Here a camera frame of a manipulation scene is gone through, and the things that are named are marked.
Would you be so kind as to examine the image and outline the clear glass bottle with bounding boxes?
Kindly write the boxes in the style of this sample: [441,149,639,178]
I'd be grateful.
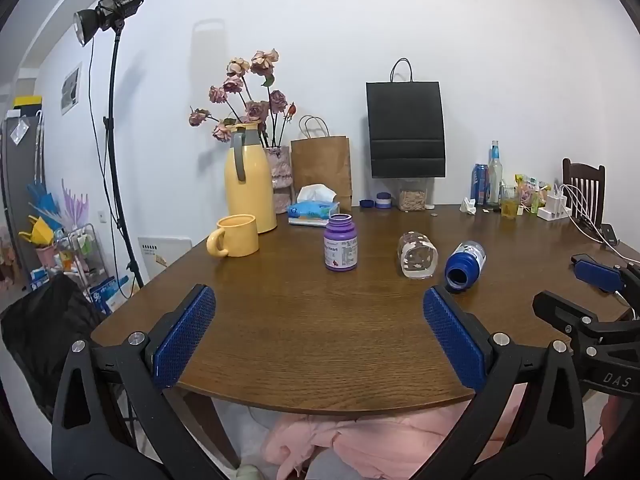
[487,140,503,206]

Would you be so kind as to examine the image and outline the blue tissue pack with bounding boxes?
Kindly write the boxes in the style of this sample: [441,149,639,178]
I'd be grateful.
[287,184,341,227]

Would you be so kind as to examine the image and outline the wall poster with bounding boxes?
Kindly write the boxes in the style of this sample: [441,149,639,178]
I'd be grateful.
[61,63,82,113]

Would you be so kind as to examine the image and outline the purple supplement bottle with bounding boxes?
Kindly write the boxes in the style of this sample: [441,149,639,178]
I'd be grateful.
[324,213,359,272]

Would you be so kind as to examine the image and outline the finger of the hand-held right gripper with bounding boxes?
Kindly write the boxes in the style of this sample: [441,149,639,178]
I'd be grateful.
[571,254,640,295]
[532,290,640,347]

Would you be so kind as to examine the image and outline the black paper bag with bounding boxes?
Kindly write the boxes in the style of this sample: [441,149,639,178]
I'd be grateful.
[366,58,446,179]

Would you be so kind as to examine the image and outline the wire storage cart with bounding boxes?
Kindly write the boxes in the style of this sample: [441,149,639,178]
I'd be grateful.
[55,223,108,291]

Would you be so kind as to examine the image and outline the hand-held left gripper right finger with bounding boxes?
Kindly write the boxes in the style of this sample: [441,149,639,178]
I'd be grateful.
[410,286,587,480]

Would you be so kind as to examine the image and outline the pink vase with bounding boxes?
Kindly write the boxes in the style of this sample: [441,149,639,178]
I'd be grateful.
[264,146,294,207]

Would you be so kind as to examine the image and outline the black light stand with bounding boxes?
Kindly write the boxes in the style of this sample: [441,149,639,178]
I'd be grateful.
[102,22,146,288]

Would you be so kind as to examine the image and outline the white charger block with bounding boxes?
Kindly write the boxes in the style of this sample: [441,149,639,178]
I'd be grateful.
[537,192,572,221]

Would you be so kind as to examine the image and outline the clear grain jar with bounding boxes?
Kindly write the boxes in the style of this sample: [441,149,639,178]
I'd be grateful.
[398,178,428,211]

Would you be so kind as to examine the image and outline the yellow mug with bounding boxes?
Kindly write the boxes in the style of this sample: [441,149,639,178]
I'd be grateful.
[206,214,260,258]

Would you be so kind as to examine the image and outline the dark wooden chair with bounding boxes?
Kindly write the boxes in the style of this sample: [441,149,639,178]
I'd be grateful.
[562,158,606,226]

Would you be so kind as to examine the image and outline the black studio light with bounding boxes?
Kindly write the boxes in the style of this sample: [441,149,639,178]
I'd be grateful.
[73,0,146,48]

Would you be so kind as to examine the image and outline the white charging cables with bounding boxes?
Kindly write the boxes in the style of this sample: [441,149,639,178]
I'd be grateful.
[552,183,622,250]

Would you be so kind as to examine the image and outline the yellow thermos jug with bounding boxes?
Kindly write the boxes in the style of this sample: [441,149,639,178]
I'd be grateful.
[225,121,278,234]

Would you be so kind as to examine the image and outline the pile of snack packets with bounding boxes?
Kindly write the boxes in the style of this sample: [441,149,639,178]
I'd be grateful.
[515,174,551,212]

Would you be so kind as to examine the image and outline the black cloth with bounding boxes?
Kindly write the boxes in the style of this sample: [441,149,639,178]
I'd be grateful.
[0,274,108,411]

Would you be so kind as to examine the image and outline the brown paper bag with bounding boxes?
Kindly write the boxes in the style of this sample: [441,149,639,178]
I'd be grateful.
[290,115,353,211]

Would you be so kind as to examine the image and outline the clear glass cup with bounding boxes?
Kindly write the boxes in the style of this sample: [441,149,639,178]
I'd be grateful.
[397,231,439,280]

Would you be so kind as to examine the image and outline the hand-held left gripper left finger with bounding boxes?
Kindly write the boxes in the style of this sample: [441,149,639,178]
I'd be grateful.
[51,284,226,480]

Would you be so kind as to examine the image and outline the dried pink roses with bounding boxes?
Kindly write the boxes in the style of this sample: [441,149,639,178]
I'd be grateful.
[188,49,297,149]

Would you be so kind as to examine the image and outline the person's right forearm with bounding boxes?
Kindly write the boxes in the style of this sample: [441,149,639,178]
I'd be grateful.
[597,392,640,466]

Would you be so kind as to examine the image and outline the glass of tea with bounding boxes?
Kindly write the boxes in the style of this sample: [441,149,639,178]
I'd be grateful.
[501,185,520,219]

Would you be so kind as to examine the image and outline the pink cloth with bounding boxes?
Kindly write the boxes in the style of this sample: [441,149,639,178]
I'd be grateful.
[265,400,521,480]

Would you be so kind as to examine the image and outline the blue drink can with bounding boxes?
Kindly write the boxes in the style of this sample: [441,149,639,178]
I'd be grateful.
[471,163,490,205]

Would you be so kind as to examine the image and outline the grey cabinet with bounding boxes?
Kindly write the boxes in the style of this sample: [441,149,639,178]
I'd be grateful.
[0,110,48,261]

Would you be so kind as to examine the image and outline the blue white box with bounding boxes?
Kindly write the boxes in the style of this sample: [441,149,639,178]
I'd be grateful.
[90,275,133,316]

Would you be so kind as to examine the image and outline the yellow watering can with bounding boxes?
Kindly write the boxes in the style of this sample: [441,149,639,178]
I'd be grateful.
[19,215,56,249]

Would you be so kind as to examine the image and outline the blue supplement bottle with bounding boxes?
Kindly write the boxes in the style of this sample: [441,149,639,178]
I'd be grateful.
[444,240,487,293]

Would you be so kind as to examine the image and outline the white board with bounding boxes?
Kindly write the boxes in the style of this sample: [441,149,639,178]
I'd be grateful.
[137,236,193,281]

